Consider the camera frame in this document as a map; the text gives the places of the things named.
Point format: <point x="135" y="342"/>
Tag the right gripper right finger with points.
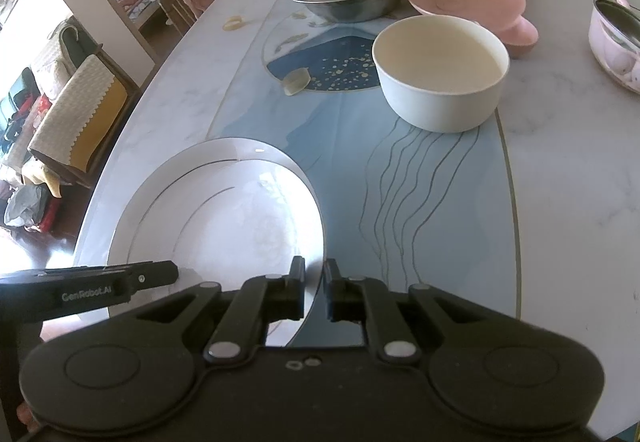
<point x="368" y="302"/>

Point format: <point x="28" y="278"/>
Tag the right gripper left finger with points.
<point x="246" y="314"/>

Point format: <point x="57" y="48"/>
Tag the white plate with rim line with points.
<point x="223" y="211"/>

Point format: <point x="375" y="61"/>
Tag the cream white bowl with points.
<point x="440" y="73"/>

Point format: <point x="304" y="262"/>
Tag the pink pot with steel liner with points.
<point x="614" y="41"/>

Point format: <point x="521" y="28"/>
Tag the person's left hand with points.
<point x="24" y="415"/>

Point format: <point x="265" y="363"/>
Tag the armchair with cream cover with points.
<point x="62" y="116"/>

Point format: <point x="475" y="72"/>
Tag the clear tape roll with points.
<point x="296" y="81"/>

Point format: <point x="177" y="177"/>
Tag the yellowish tape roll far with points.
<point x="233" y="23"/>

